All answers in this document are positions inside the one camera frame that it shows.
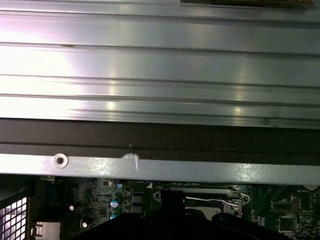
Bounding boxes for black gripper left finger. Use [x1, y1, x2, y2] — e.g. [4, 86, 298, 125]
[74, 188, 174, 240]

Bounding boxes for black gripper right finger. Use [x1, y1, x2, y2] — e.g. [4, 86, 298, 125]
[172, 188, 286, 240]

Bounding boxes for thin metal locking lever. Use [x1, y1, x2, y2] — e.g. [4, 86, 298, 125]
[185, 196, 241, 209]

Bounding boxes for metal socket cover frame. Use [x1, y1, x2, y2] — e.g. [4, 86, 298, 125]
[182, 188, 244, 219]

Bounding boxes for CPU socket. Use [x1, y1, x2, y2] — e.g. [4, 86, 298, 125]
[152, 183, 252, 226]

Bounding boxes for green motherboard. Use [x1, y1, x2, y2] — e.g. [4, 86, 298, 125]
[34, 176, 320, 240]

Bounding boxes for black open PC case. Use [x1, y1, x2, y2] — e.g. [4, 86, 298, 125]
[0, 116, 320, 240]

